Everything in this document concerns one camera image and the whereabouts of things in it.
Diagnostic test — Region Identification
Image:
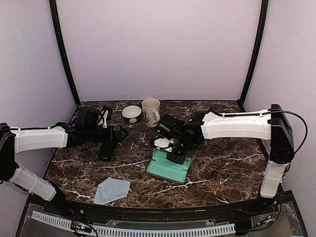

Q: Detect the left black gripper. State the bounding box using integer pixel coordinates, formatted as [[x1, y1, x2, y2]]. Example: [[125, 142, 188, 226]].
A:
[[85, 125, 129, 143]]

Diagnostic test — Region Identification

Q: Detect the blue-grey glasses case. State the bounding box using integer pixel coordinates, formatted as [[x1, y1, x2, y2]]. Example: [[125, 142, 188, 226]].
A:
[[146, 149, 192, 183]]

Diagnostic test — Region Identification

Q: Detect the black glasses case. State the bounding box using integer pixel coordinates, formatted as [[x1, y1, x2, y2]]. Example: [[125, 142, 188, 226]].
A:
[[98, 142, 116, 161]]

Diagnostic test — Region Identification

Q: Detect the large blue cleaning cloth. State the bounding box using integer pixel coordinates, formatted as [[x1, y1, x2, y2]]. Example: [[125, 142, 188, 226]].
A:
[[93, 177, 130, 205]]

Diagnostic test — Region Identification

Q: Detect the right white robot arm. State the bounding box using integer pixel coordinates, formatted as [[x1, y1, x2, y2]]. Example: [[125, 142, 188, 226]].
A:
[[167, 104, 297, 214]]

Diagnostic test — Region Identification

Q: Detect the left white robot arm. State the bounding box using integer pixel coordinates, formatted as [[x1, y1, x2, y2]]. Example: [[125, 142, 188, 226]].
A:
[[0, 122, 128, 215]]

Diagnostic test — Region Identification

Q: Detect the white and teal bowl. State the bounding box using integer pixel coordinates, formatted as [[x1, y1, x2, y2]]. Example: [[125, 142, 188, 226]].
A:
[[121, 105, 142, 124]]

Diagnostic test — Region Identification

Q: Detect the cream seahorse mug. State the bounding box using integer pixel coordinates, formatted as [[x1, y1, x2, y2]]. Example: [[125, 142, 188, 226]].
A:
[[142, 98, 160, 127]]

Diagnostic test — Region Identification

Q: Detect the green circuit board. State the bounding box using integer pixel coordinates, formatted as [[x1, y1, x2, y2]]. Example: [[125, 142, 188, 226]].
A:
[[70, 221, 92, 234]]

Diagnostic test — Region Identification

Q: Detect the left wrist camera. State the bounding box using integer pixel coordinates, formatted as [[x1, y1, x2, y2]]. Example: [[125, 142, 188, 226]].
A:
[[77, 106, 113, 129]]

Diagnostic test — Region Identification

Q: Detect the white slotted cable duct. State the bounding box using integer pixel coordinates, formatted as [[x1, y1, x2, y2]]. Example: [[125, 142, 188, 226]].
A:
[[31, 211, 236, 237]]

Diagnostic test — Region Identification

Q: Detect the black front table rail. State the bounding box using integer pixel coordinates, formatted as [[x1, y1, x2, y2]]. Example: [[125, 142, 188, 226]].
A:
[[59, 197, 267, 224]]

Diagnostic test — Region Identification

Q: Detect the black left frame post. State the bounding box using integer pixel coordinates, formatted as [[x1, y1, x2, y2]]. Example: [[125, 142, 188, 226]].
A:
[[49, 0, 81, 106]]

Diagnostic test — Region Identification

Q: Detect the black frame post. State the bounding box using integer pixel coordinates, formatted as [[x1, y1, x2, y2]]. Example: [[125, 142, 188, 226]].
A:
[[49, 0, 81, 106], [238, 0, 269, 107]]

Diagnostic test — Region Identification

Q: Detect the black right frame post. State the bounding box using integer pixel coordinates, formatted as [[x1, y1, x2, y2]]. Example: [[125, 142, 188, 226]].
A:
[[238, 0, 269, 107]]

